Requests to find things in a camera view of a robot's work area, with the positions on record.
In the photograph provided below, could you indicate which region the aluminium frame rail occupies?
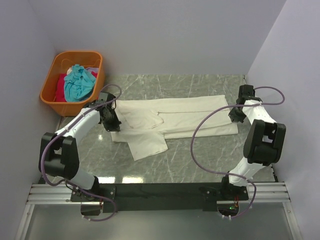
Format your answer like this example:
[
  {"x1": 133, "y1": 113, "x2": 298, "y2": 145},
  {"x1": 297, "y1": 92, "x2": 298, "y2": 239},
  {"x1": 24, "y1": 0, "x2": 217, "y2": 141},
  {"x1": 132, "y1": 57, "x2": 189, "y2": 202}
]
[{"x1": 14, "y1": 117, "x2": 301, "y2": 240}]

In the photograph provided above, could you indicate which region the orange plastic basket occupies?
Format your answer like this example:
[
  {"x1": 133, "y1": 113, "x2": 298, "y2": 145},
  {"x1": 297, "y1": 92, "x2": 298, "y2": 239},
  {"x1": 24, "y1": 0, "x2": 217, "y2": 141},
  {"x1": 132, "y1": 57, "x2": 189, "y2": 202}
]
[{"x1": 39, "y1": 50, "x2": 105, "y2": 117}]

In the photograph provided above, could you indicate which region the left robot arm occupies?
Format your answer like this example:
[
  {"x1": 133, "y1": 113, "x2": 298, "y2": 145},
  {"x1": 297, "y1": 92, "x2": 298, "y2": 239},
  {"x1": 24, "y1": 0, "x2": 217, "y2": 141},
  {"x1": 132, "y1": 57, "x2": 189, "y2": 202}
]
[{"x1": 38, "y1": 93, "x2": 121, "y2": 194}]

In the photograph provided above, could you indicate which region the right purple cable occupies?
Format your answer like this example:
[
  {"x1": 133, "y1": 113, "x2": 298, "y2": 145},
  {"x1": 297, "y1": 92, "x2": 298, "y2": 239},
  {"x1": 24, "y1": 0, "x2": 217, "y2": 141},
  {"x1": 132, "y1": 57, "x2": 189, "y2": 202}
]
[{"x1": 190, "y1": 86, "x2": 286, "y2": 221}]

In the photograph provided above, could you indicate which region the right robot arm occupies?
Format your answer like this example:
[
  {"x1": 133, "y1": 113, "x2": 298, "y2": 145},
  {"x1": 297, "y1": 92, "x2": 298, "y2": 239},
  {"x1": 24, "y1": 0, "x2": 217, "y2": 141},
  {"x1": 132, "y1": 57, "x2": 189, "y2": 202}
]
[{"x1": 220, "y1": 84, "x2": 286, "y2": 200}]

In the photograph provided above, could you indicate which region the white t shirt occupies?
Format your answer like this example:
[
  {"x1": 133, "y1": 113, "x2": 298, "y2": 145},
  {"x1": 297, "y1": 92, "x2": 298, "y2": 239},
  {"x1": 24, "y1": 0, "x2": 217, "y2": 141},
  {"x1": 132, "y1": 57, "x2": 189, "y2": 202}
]
[{"x1": 111, "y1": 95, "x2": 228, "y2": 161}]

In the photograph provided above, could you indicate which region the teal t shirt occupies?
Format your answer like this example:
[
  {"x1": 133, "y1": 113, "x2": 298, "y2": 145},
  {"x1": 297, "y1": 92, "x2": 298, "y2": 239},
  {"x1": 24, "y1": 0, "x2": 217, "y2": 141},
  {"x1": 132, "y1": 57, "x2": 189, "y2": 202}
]
[{"x1": 63, "y1": 64, "x2": 97, "y2": 102}]

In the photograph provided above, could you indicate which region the purple cable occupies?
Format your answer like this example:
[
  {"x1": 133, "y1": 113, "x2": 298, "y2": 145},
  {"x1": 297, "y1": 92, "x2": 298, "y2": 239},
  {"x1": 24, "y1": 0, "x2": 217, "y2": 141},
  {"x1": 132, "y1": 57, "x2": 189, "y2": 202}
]
[
  {"x1": 41, "y1": 83, "x2": 123, "y2": 223},
  {"x1": 190, "y1": 86, "x2": 286, "y2": 221}
]

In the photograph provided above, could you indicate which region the lavender cloth in basket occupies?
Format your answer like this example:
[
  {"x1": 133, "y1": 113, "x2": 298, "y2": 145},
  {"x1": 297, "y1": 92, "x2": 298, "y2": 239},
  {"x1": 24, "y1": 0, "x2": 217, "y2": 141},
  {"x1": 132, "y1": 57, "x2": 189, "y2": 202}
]
[{"x1": 85, "y1": 67, "x2": 99, "y2": 73}]

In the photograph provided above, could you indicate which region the black base beam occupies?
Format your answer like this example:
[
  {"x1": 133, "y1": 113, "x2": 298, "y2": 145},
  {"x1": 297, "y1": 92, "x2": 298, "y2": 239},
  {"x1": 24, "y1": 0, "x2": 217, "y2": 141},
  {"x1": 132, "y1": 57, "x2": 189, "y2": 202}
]
[{"x1": 70, "y1": 182, "x2": 251, "y2": 215}]

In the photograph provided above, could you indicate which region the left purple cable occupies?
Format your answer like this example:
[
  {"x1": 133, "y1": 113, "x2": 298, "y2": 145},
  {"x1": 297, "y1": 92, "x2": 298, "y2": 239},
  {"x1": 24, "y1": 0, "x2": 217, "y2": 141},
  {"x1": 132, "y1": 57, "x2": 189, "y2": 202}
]
[{"x1": 41, "y1": 83, "x2": 123, "y2": 223}]

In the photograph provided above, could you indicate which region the red t shirt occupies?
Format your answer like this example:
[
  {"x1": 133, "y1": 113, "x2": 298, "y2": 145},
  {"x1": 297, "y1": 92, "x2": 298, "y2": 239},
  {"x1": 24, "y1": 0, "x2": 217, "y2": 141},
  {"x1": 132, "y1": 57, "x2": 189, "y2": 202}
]
[{"x1": 55, "y1": 72, "x2": 98, "y2": 102}]

